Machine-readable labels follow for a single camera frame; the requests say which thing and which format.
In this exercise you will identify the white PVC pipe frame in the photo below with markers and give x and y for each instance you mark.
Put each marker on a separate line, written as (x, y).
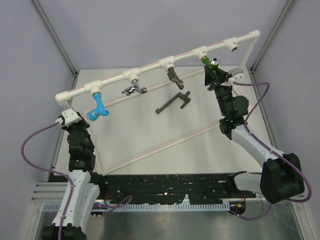
(133, 139)

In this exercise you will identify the green plastic faucet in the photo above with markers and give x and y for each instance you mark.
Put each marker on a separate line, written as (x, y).
(212, 65)

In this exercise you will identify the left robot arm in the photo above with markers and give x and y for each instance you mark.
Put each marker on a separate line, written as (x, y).
(71, 220)

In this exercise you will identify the aluminium corner post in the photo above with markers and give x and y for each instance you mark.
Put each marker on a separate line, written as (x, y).
(275, 30)
(53, 34)

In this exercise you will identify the right aluminium corner post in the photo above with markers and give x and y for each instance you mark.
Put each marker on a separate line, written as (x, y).
(275, 30)

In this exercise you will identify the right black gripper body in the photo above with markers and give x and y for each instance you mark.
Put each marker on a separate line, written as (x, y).
(223, 93)

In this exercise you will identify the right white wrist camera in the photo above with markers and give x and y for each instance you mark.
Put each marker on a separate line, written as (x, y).
(236, 75)

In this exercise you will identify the white slotted cable duct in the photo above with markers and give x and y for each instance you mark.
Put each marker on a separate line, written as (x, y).
(183, 207)

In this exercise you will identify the blue plastic faucet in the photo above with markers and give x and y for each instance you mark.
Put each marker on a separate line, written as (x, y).
(100, 110)

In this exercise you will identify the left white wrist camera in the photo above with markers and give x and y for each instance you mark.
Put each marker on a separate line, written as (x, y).
(68, 117)

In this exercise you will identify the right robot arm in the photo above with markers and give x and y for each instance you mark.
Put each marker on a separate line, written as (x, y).
(281, 175)

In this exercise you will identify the chrome metal faucet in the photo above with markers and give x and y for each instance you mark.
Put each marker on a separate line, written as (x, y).
(135, 88)

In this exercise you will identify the black speckled base plate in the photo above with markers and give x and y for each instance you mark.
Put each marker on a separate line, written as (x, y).
(170, 189)

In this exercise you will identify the dark grey installed faucet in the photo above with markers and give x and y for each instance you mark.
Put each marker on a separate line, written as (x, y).
(173, 77)

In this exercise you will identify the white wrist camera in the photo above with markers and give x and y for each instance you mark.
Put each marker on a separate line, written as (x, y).
(236, 75)
(68, 117)

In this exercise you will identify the left aluminium corner post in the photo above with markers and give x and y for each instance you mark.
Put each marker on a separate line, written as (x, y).
(53, 34)

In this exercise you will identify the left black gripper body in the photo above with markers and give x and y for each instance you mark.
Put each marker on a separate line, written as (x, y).
(81, 126)

